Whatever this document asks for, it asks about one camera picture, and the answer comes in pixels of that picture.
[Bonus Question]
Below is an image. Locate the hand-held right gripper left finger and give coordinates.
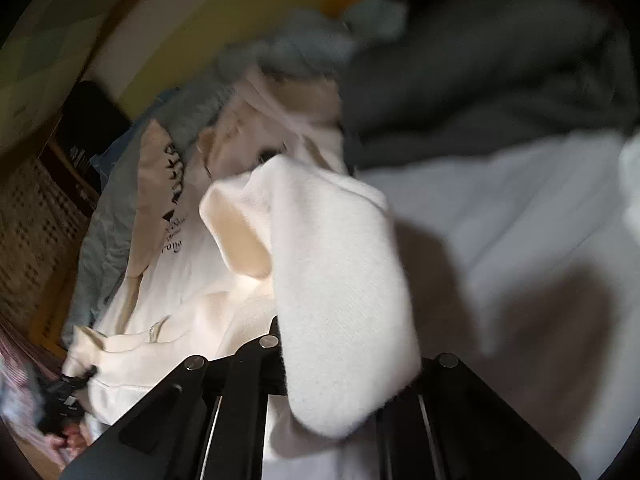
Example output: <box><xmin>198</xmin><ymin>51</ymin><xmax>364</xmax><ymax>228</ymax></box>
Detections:
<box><xmin>60</xmin><ymin>317</ymin><xmax>286</xmax><ymax>480</ymax></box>

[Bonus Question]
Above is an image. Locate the striped pink cloth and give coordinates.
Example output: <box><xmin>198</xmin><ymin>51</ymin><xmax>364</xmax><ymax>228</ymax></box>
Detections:
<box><xmin>0</xmin><ymin>325</ymin><xmax>68</xmax><ymax>463</ymax></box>

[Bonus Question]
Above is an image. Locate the cream printed hoodie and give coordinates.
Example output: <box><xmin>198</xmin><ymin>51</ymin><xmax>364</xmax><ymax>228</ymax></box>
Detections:
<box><xmin>62</xmin><ymin>67</ymin><xmax>423</xmax><ymax>480</ymax></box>

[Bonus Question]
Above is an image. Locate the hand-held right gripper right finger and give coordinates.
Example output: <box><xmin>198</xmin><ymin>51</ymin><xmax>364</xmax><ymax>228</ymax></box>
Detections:
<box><xmin>375</xmin><ymin>352</ymin><xmax>581</xmax><ymax>480</ymax></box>

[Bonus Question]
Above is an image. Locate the checkered pastel cloth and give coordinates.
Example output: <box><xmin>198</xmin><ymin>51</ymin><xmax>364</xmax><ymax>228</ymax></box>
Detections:
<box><xmin>0</xmin><ymin>0</ymin><xmax>128</xmax><ymax>161</ymax></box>

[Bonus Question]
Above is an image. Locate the dark grey garment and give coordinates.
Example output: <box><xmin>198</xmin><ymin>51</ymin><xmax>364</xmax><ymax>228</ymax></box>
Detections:
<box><xmin>340</xmin><ymin>0</ymin><xmax>640</xmax><ymax>171</ymax></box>

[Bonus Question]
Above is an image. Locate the black hanging garment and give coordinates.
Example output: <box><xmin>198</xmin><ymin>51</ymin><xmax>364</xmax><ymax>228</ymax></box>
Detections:
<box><xmin>59</xmin><ymin>80</ymin><xmax>132</xmax><ymax>188</ymax></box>

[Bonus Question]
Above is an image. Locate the light blue-grey duvet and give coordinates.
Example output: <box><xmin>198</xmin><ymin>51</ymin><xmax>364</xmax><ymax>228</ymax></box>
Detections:
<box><xmin>67</xmin><ymin>0</ymin><xmax>408</xmax><ymax>346</ymax></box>

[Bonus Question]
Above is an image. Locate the wooden bed frame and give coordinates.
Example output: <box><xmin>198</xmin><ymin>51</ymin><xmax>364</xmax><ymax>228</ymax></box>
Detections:
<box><xmin>0</xmin><ymin>0</ymin><xmax>211</xmax><ymax>361</ymax></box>

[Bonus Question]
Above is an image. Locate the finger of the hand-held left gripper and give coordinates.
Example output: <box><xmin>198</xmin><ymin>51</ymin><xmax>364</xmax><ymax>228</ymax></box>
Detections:
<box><xmin>62</xmin><ymin>365</ymin><xmax>99</xmax><ymax>392</ymax></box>

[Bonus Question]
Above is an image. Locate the lattice patterned cloth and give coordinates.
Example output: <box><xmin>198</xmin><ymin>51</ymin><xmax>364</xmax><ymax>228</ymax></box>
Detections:
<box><xmin>0</xmin><ymin>155</ymin><xmax>97</xmax><ymax>333</ymax></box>

